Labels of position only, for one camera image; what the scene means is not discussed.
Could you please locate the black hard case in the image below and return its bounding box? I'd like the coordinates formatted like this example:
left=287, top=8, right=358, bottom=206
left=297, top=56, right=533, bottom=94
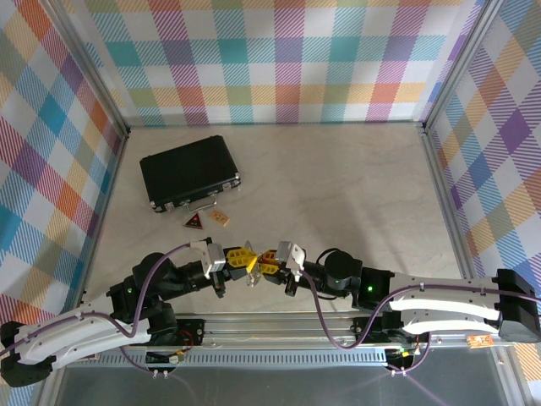
left=139, top=134, right=243, bottom=214

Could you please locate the grey metal panel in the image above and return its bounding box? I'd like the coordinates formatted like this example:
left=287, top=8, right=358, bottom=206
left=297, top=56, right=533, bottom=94
left=41, top=363, right=521, bottom=406

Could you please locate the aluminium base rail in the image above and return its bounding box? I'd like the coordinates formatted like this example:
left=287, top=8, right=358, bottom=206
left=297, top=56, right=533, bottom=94
left=82, top=311, right=515, bottom=352

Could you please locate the slotted grey cable duct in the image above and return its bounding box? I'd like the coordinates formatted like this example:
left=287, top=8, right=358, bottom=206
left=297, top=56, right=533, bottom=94
left=95, top=351, right=388, bottom=365

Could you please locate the aluminium side floor rail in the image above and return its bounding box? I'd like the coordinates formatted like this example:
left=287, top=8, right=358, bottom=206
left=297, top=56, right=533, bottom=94
left=418, top=122, right=532, bottom=406
left=36, top=129, right=132, bottom=406

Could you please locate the aluminium frame post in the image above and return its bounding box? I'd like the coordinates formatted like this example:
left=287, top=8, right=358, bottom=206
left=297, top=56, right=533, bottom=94
left=419, top=0, right=508, bottom=134
left=37, top=0, right=132, bottom=136

